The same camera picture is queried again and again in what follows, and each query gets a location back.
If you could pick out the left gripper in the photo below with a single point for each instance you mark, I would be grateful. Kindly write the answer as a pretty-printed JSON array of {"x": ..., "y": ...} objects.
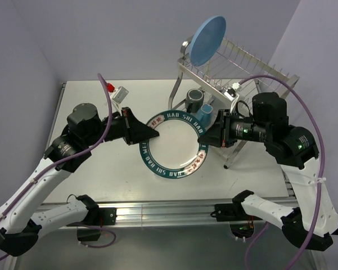
[{"x": 134, "y": 131}]

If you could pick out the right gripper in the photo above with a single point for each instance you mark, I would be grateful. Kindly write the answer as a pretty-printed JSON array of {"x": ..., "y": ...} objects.
[{"x": 215, "y": 134}]

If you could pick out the teal mug white inside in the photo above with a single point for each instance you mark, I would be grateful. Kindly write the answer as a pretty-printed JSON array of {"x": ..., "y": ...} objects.
[{"x": 204, "y": 114}]

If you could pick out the grey blue plastic cup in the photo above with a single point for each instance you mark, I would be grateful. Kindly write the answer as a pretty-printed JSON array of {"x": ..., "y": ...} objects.
[{"x": 215, "y": 103}]

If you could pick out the white plate green rim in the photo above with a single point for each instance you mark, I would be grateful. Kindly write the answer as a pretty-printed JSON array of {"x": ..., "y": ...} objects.
[{"x": 175, "y": 153}]

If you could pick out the black mug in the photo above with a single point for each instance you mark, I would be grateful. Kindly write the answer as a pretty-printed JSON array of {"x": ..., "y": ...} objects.
[{"x": 194, "y": 100}]

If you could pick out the stainless steel dish rack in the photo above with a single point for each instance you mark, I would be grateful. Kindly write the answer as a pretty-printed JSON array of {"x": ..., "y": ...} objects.
[{"x": 228, "y": 65}]

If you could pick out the blue plastic plate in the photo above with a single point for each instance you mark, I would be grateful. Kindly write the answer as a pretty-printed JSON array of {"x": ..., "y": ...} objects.
[{"x": 207, "y": 40}]

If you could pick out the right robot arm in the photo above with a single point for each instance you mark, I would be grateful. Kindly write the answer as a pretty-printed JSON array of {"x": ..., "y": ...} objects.
[{"x": 295, "y": 151}]

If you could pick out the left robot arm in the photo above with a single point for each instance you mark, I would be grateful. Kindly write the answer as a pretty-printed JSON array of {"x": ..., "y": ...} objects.
[{"x": 20, "y": 225}]

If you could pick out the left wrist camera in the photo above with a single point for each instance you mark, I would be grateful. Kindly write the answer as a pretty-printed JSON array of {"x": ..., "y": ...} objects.
[{"x": 117, "y": 95}]

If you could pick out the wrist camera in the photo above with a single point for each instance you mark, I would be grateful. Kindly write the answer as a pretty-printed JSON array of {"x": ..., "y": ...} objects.
[
  {"x": 232, "y": 93},
  {"x": 117, "y": 95}
]

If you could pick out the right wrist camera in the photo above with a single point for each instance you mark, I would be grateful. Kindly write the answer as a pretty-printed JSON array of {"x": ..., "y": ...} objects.
[{"x": 232, "y": 93}]

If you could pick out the aluminium mounting rail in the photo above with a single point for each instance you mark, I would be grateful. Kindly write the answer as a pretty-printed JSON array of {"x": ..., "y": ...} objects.
[{"x": 137, "y": 214}]

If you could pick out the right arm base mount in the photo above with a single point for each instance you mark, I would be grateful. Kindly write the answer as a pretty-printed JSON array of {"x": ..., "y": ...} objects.
[{"x": 241, "y": 224}]

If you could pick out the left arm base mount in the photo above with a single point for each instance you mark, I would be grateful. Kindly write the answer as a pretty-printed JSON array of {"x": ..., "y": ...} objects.
[{"x": 93, "y": 229}]

